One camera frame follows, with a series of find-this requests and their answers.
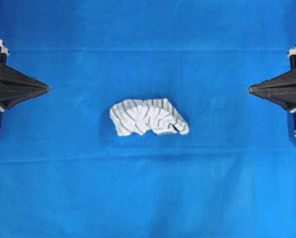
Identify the white blue-striped towel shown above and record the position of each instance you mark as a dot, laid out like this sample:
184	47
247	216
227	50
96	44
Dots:
139	116

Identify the blue table cloth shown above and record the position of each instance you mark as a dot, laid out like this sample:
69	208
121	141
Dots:
65	172

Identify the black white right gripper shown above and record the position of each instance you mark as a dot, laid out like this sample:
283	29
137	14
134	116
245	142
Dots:
286	98

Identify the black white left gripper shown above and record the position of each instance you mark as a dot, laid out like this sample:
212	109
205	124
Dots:
10	97

